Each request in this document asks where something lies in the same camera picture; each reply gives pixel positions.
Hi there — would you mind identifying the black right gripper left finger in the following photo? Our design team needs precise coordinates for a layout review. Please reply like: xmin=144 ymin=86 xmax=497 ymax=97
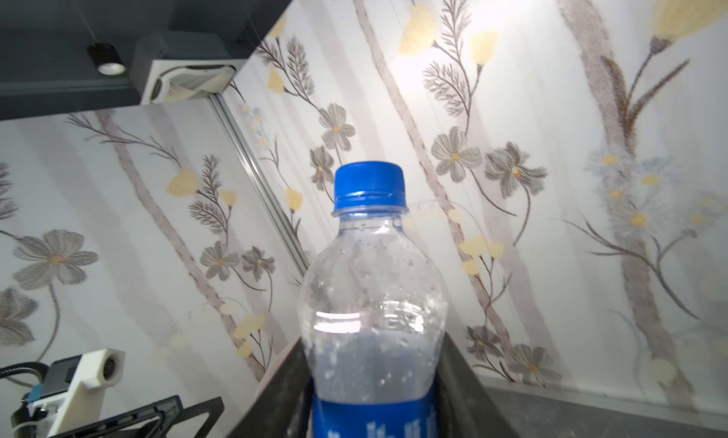
xmin=227 ymin=339 xmax=314 ymax=438

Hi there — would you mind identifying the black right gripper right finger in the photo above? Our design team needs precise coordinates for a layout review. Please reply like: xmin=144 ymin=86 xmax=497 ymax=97
xmin=435 ymin=332 xmax=519 ymax=438

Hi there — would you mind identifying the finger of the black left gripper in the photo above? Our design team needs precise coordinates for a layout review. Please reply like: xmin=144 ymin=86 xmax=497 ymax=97
xmin=170 ymin=396 xmax=225 ymax=438
xmin=49 ymin=396 xmax=183 ymax=438

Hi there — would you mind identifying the blue label Pepsi bottle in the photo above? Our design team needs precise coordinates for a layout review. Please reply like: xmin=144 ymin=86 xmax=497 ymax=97
xmin=298 ymin=161 xmax=449 ymax=437

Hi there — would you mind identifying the ceiling air conditioner vent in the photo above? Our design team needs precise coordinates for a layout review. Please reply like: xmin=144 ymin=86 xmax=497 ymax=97
xmin=130 ymin=31 xmax=246 ymax=105

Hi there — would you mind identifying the black ceiling spotlight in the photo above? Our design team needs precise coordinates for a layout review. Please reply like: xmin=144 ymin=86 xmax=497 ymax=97
xmin=86 ymin=43 xmax=126 ymax=76

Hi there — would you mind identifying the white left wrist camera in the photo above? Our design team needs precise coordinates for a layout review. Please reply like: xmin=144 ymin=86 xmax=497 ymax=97
xmin=1 ymin=348 xmax=126 ymax=437

